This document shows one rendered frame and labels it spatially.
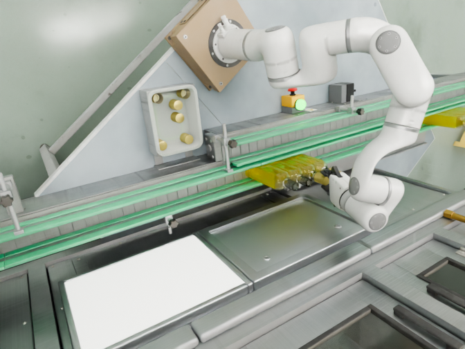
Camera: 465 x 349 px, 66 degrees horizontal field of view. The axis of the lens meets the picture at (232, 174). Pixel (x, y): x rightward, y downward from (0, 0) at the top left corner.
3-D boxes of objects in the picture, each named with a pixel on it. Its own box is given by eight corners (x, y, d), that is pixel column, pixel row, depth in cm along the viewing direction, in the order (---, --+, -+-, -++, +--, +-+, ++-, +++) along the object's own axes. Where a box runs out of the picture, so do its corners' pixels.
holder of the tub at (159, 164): (152, 166, 130) (160, 172, 123) (138, 89, 120) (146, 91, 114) (194, 155, 138) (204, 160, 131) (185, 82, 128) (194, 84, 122)
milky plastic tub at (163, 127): (149, 153, 127) (158, 158, 120) (138, 89, 120) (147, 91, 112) (194, 142, 135) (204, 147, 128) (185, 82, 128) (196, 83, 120)
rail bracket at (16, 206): (8, 212, 106) (9, 244, 88) (-10, 159, 100) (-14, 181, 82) (26, 208, 108) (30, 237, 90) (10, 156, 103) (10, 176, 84)
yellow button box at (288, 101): (281, 111, 153) (292, 113, 147) (280, 94, 151) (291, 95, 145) (293, 109, 157) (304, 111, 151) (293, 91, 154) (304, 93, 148)
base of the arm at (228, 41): (201, 28, 115) (227, 29, 103) (230, 7, 118) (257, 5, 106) (223, 70, 124) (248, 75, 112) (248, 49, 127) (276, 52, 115)
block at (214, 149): (205, 158, 133) (214, 163, 127) (202, 133, 129) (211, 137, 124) (214, 156, 134) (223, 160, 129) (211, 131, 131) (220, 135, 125)
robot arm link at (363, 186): (403, 125, 95) (379, 199, 100) (362, 116, 91) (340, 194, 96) (427, 131, 87) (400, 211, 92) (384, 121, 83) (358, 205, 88)
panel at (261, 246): (59, 290, 100) (79, 377, 73) (57, 281, 99) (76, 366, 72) (303, 199, 142) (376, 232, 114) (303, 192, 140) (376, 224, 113)
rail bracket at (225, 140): (215, 167, 128) (233, 176, 118) (210, 121, 122) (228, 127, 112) (222, 165, 129) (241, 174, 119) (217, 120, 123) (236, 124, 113)
